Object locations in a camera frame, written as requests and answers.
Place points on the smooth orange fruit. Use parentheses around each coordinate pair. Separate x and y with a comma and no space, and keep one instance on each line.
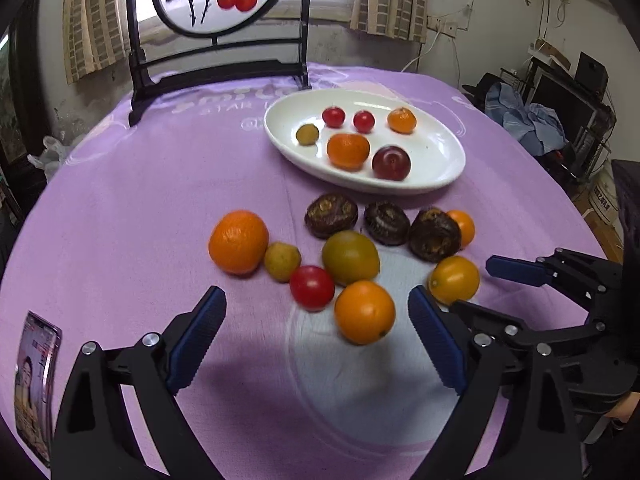
(364,313)

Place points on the white oval plate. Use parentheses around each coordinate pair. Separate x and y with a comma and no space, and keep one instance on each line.
(437,156)

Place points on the orange mandarin on plate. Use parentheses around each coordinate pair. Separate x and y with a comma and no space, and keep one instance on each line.
(348,151)

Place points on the small mandarin on plate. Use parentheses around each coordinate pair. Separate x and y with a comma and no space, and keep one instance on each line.
(401,120)

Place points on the white plastic bag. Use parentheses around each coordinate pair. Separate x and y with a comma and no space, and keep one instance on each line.
(53,156)

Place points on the small green fruit on plate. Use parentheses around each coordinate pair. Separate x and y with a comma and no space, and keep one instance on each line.
(307,134)

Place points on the black metal rack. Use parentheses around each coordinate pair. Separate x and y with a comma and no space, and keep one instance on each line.
(587,122)

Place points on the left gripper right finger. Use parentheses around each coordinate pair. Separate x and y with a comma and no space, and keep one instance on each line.
(539,435)

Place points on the small yellow-green fruit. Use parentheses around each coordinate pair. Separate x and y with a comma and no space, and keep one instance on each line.
(281,260)

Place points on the blue clothes pile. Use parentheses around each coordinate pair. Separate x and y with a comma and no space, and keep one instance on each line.
(537,128)

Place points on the smartphone on table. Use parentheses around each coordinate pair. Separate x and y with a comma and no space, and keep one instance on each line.
(33,385)

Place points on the large green-yellow fruit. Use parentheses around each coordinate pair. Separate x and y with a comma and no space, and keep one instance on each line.
(350,257)

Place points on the small orange kumquat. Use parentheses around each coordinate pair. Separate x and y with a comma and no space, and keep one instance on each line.
(465,224)

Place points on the round painted screen stand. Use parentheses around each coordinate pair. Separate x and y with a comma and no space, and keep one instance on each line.
(212,21)

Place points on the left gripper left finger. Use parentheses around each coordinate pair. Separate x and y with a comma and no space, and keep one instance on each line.
(93,436)

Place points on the large orange mandarin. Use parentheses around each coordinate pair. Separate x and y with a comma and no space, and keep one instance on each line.
(239,242)

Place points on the yellow orange tomato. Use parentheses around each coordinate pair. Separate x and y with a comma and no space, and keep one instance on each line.
(454,279)

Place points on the left beige curtain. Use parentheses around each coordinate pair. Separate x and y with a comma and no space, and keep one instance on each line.
(95,36)

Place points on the red cherry tomato on plate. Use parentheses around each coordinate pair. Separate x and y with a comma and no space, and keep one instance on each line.
(333,117)

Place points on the red cherry tomato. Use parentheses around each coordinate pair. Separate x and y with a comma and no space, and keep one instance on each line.
(333,117)
(363,121)
(312,287)

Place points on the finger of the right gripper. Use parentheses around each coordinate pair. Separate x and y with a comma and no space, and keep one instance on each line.
(517,335)
(517,269)

